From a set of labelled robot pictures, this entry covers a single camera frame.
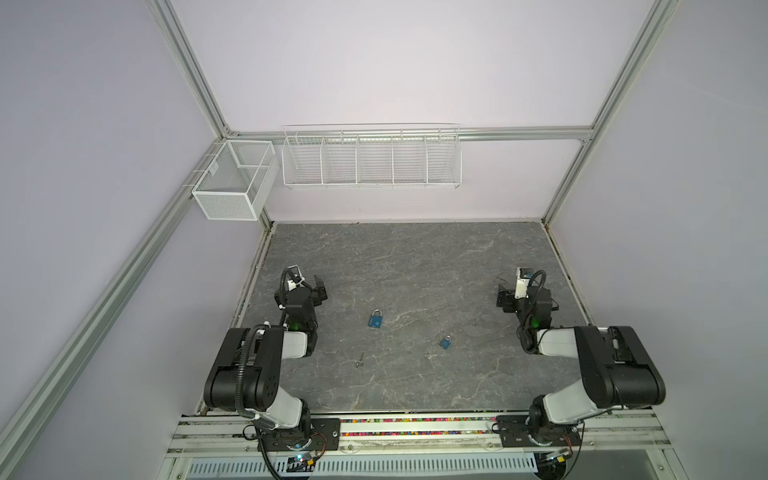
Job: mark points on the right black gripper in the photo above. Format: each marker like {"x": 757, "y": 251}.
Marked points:
{"x": 505, "y": 297}

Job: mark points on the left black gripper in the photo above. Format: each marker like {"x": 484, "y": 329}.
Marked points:
{"x": 318, "y": 289}

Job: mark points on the blue padlock larger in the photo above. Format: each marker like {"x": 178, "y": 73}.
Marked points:
{"x": 376, "y": 319}

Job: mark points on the blue padlock smaller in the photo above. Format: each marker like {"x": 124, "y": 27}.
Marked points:
{"x": 446, "y": 342}

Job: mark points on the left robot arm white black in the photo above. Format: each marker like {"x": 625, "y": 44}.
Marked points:
{"x": 245, "y": 375}

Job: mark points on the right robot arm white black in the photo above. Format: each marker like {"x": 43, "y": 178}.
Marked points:
{"x": 616, "y": 371}

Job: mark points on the white mesh box basket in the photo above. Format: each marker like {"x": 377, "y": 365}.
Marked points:
{"x": 237, "y": 181}

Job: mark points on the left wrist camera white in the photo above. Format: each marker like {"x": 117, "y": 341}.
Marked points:
{"x": 294, "y": 278}

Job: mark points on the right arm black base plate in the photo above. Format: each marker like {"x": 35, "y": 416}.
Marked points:
{"x": 518, "y": 430}

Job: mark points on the white wire divided basket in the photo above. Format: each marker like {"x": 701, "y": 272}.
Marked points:
{"x": 389, "y": 155}

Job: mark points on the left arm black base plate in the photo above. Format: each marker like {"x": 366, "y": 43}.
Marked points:
{"x": 317, "y": 434}

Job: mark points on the white vented cable duct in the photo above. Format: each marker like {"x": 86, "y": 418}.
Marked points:
{"x": 342, "y": 466}

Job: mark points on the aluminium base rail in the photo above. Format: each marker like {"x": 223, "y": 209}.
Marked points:
{"x": 444, "y": 432}

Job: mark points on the aluminium frame profiles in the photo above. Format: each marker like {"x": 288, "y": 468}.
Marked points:
{"x": 30, "y": 420}

